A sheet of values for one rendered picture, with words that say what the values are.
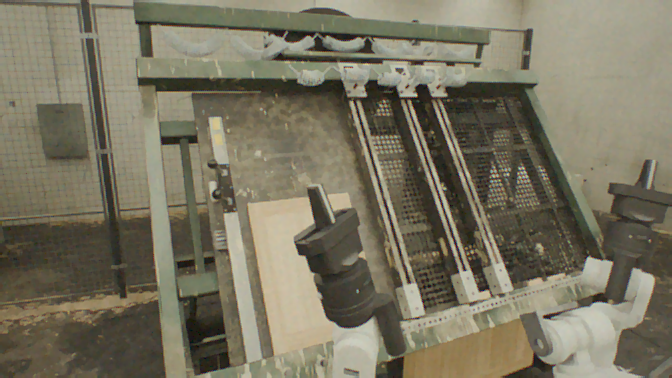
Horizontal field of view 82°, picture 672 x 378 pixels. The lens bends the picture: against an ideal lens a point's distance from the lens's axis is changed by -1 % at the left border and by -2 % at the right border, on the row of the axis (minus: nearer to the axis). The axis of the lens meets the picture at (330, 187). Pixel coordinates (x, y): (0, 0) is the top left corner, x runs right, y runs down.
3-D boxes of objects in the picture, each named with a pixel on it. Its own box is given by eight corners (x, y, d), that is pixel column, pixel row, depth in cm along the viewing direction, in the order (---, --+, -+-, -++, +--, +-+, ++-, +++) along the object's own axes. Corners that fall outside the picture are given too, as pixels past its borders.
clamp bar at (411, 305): (399, 320, 158) (432, 314, 138) (330, 76, 197) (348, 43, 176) (420, 315, 162) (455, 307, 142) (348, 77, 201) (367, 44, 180)
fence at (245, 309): (245, 363, 134) (247, 363, 131) (208, 122, 165) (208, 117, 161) (260, 359, 136) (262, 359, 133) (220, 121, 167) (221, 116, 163)
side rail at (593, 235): (587, 269, 213) (606, 264, 203) (511, 98, 248) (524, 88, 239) (597, 266, 216) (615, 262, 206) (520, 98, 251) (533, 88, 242)
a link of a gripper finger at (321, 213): (322, 184, 57) (334, 223, 58) (306, 185, 59) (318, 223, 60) (315, 188, 56) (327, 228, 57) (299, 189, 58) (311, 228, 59)
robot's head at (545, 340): (606, 352, 57) (583, 299, 60) (564, 365, 54) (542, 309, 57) (571, 354, 62) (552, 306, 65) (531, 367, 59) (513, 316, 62)
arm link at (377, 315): (330, 275, 69) (348, 330, 72) (313, 311, 59) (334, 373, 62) (394, 266, 65) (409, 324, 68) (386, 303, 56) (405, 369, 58)
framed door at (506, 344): (398, 412, 192) (400, 415, 191) (403, 312, 180) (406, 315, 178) (528, 362, 228) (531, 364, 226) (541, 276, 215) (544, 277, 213)
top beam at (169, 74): (139, 92, 160) (136, 77, 151) (137, 72, 163) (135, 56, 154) (527, 93, 246) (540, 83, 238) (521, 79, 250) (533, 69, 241)
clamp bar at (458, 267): (456, 305, 170) (493, 297, 149) (380, 77, 208) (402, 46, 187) (473, 300, 174) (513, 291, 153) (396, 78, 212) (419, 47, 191)
